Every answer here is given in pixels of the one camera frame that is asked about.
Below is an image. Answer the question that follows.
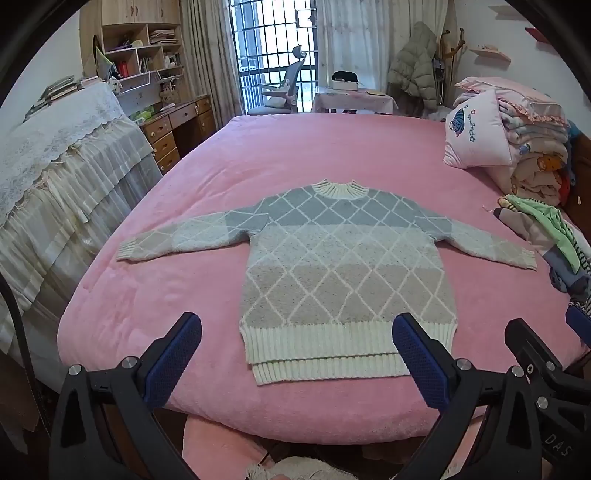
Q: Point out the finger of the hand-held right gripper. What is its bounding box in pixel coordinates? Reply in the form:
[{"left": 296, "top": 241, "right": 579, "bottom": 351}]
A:
[
  {"left": 566, "top": 305, "right": 591, "bottom": 346},
  {"left": 504, "top": 318, "right": 566, "bottom": 393}
]

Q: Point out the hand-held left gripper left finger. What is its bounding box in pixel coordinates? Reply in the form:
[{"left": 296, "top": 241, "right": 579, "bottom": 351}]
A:
[{"left": 48, "top": 312, "right": 204, "bottom": 480}]

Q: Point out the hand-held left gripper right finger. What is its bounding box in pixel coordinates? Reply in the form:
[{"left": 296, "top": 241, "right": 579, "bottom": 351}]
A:
[{"left": 392, "top": 312, "right": 546, "bottom": 480}]

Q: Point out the diamond pattern knit sweater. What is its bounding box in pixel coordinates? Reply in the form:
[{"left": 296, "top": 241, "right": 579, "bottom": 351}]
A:
[{"left": 115, "top": 179, "right": 539, "bottom": 386}]

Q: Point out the pile of small clothes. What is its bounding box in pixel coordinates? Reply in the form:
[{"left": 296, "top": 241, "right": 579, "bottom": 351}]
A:
[{"left": 494, "top": 194, "right": 591, "bottom": 319}]

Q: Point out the wooden headboard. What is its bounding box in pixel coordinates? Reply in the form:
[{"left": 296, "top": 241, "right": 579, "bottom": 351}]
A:
[{"left": 568, "top": 134, "right": 591, "bottom": 232}]

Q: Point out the white fluffy cloth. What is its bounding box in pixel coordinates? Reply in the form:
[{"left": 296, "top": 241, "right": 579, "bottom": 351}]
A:
[{"left": 245, "top": 457, "right": 345, "bottom": 480}]

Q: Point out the stack of folded quilts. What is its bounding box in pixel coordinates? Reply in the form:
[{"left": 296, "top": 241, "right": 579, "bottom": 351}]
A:
[{"left": 455, "top": 76, "right": 575, "bottom": 206}]

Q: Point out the lace covered furniture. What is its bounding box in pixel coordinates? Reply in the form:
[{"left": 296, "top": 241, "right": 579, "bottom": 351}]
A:
[{"left": 0, "top": 83, "right": 162, "bottom": 365}]

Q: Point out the pink printed pillow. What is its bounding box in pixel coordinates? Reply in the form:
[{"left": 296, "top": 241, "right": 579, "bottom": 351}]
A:
[{"left": 443, "top": 90, "right": 515, "bottom": 169}]

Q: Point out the wooden desk with drawers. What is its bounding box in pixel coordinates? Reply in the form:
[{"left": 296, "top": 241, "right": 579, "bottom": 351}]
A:
[{"left": 139, "top": 95, "right": 218, "bottom": 175}]

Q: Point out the pink bed blanket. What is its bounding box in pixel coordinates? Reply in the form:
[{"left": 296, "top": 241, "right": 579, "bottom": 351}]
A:
[{"left": 58, "top": 113, "right": 591, "bottom": 480}]

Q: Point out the small table with tablecloth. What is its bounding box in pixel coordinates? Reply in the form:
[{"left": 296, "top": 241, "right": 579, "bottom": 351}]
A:
[{"left": 311, "top": 88, "right": 399, "bottom": 115}]

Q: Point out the black and white box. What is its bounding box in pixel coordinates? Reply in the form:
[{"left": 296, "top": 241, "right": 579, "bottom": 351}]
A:
[{"left": 331, "top": 71, "right": 362, "bottom": 92}]

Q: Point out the olive puffy jacket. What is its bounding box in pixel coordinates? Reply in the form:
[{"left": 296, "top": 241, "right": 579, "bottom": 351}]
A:
[{"left": 387, "top": 21, "right": 446, "bottom": 110}]

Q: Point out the stack of books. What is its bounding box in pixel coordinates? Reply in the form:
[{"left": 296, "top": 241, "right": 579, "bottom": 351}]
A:
[{"left": 25, "top": 76, "right": 83, "bottom": 121}]

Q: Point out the wooden coat rack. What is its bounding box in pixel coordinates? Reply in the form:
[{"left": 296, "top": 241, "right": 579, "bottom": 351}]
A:
[{"left": 436, "top": 28, "right": 465, "bottom": 107}]

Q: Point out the grey office chair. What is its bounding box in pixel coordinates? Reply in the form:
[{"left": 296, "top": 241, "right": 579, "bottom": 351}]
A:
[{"left": 247, "top": 45, "right": 308, "bottom": 115}]

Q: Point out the beige curtain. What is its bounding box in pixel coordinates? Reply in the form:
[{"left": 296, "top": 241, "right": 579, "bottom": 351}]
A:
[{"left": 180, "top": 0, "right": 245, "bottom": 127}]

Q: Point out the wooden bookshelf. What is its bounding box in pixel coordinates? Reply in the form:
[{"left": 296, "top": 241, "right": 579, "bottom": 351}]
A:
[{"left": 79, "top": 0, "right": 185, "bottom": 95}]

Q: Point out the white sheer curtain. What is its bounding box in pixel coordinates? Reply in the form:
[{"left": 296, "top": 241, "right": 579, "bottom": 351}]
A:
[{"left": 318, "top": 0, "right": 448, "bottom": 93}]

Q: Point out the barred window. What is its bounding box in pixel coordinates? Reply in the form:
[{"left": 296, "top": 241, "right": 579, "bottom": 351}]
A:
[{"left": 229, "top": 0, "right": 324, "bottom": 114}]

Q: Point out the black cable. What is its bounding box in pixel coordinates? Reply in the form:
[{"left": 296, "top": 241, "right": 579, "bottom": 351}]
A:
[{"left": 0, "top": 277, "right": 51, "bottom": 439}]

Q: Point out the wooden wall shelf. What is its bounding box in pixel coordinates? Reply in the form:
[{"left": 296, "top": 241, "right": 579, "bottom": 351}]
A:
[{"left": 471, "top": 44, "right": 512, "bottom": 63}]

